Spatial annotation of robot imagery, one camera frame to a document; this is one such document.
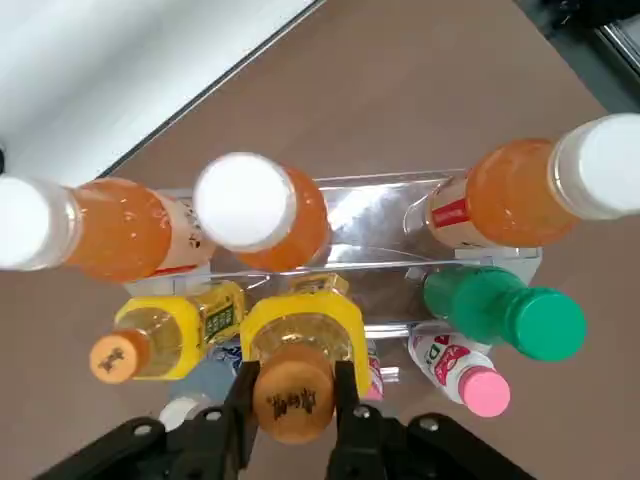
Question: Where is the orange drink bottle white cap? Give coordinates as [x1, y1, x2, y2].
[192, 152, 331, 274]
[424, 113, 640, 250]
[0, 175, 217, 285]

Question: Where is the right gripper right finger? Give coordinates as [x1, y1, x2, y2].
[327, 359, 536, 480]

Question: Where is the white bottle pink cap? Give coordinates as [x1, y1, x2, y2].
[367, 349, 386, 401]
[407, 324, 512, 419]

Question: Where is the blue drink bottle white cap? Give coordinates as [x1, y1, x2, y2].
[158, 343, 246, 432]

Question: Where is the yellow tea bottle orange cap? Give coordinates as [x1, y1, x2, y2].
[89, 279, 247, 385]
[239, 272, 372, 445]

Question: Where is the clear acrylic stepped drinks tray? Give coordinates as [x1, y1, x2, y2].
[124, 169, 544, 401]

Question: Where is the green plastic bottle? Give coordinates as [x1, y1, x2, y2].
[422, 265, 587, 362]

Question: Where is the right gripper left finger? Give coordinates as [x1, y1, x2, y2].
[34, 360, 261, 480]

